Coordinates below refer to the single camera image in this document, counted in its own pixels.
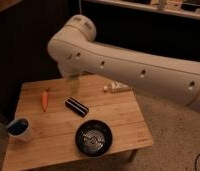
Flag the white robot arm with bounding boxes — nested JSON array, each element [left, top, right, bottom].
[[47, 15, 200, 113]]

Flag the black rectangular block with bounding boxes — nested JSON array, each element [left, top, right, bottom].
[[65, 98, 89, 117]]

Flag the low wooden table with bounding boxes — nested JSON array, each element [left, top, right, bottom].
[[2, 75, 153, 171]]

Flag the orange toy carrot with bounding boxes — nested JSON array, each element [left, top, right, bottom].
[[41, 89, 49, 112]]

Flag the black round bowl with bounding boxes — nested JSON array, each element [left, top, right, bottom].
[[75, 120, 113, 157]]

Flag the white cup blue inside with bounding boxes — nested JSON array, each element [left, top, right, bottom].
[[6, 118, 32, 142]]

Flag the black floor cable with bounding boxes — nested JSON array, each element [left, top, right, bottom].
[[194, 149, 200, 171]]

